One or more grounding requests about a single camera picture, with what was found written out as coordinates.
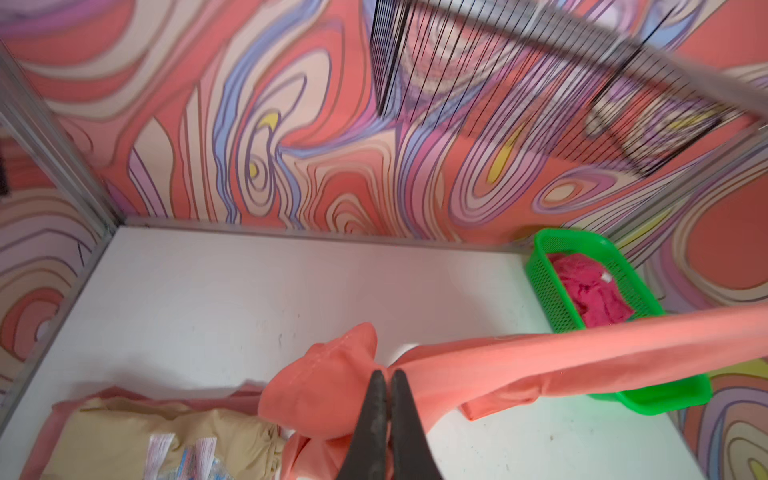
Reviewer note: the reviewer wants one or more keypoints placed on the green plastic basket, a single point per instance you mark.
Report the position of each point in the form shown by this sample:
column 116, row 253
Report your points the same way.
column 563, row 316

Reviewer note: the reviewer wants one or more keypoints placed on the folded pink t shirt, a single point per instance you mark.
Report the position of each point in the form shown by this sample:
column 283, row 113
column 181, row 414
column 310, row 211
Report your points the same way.
column 244, row 400

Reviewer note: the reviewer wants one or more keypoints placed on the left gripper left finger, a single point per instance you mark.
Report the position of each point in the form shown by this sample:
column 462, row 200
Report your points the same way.
column 366, row 458

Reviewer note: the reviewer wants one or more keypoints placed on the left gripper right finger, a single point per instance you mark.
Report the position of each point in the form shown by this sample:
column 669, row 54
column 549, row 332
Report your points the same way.
column 412, row 457

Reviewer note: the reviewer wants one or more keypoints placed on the magenta t shirt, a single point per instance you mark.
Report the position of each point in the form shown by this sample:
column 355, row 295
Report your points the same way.
column 592, row 289

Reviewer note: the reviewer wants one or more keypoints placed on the black wire basket back wall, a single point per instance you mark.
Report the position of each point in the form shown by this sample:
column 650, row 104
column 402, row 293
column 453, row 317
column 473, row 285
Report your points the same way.
column 435, row 71

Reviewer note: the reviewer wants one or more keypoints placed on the folded beige t shirt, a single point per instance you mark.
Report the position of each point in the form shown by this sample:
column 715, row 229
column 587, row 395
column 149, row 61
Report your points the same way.
column 121, row 438

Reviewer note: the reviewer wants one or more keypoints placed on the aluminium frame horizontal back bar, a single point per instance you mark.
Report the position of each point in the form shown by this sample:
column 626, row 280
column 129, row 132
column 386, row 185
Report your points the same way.
column 556, row 29

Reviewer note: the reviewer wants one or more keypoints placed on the aluminium frame left post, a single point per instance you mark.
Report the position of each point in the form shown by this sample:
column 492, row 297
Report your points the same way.
column 33, row 126

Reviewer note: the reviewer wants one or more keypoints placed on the coral orange t shirt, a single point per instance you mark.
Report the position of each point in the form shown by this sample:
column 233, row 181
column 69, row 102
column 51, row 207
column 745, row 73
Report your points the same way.
column 655, row 365

